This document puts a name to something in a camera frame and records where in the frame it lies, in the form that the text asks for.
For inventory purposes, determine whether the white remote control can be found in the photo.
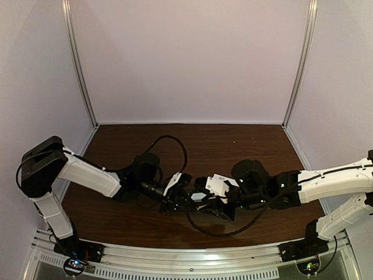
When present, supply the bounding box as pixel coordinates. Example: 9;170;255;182
191;192;209;203

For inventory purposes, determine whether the front aluminium rail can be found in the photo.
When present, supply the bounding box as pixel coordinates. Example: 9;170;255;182
21;230;362;279

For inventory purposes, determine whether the black cable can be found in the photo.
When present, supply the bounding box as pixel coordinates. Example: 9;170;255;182
101;134;188;176
185;186;301;237

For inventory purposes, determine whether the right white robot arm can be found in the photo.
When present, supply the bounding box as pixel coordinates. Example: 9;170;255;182
205;150;372;241

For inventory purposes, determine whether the white remote back cover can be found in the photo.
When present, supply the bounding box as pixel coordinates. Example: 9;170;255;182
213;174;236;184

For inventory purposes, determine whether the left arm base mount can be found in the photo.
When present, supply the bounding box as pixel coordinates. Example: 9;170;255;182
53;240;104;278

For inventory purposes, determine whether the right aluminium frame post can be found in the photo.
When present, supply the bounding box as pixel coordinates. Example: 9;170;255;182
282;0;318;129

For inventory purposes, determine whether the right black cable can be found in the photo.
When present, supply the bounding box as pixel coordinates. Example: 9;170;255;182
185;186;301;237

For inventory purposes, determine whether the left black cable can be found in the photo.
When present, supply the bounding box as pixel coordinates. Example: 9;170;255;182
101;134;188;176

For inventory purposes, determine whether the aluminium frame post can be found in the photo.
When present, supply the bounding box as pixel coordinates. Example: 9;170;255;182
282;0;318;129
61;0;98;128

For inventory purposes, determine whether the left aluminium frame post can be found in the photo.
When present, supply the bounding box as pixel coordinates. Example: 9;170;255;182
61;0;98;128

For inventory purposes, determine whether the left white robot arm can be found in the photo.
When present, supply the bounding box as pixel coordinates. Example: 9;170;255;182
16;136;192;240

